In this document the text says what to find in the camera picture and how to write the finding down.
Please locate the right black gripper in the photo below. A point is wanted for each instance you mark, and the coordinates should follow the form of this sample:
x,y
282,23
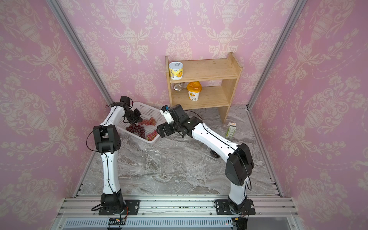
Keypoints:
x,y
167,127

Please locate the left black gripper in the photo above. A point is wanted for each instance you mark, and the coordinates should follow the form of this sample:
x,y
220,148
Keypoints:
x,y
138,116

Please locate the light red grape bunch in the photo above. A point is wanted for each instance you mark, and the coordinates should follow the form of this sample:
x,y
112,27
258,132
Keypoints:
x,y
148,122

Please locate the black grape bunch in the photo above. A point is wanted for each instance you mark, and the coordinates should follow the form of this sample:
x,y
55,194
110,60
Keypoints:
x,y
214,154

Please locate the clear plastic container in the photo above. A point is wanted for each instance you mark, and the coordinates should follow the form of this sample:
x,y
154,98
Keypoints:
x,y
219,152
148,161

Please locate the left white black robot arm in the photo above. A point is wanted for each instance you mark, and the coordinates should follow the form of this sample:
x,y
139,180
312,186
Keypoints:
x,y
107,144

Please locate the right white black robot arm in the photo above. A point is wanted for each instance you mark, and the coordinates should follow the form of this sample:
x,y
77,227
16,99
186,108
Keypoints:
x,y
238,158

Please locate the dark red grape bunch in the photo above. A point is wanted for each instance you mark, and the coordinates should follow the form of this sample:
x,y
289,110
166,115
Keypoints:
x,y
137,130

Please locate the white plastic basket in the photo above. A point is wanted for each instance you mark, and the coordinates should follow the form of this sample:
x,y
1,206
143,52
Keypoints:
x,y
146,113

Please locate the pink red grape bunch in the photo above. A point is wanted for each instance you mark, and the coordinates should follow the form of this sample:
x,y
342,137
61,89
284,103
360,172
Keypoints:
x,y
151,136

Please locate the small glass jar on shelf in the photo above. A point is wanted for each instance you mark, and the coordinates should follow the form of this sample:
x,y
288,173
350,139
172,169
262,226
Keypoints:
x,y
178,86

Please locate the orange lid white cup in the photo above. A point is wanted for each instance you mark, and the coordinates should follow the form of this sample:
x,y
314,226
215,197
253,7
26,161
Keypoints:
x,y
194,89

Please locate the wooden two-tier shelf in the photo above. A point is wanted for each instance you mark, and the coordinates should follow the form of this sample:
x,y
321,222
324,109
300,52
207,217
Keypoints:
x,y
227,70

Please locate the green white milk carton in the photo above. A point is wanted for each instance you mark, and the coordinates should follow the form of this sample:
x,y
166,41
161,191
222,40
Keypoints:
x,y
231,130

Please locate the yellow white can on shelf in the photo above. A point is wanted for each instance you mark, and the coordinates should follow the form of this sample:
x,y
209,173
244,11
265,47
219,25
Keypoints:
x,y
176,70

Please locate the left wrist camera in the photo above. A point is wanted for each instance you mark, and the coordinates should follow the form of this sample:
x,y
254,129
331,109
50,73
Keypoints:
x,y
125,101

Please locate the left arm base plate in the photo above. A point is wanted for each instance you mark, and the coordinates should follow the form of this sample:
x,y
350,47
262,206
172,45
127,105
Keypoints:
x,y
130,208

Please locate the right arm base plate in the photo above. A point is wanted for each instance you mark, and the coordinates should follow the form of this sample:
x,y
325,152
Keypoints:
x,y
228,207

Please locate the aluminium rail frame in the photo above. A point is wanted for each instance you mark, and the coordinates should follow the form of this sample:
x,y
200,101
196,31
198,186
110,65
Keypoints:
x,y
184,212

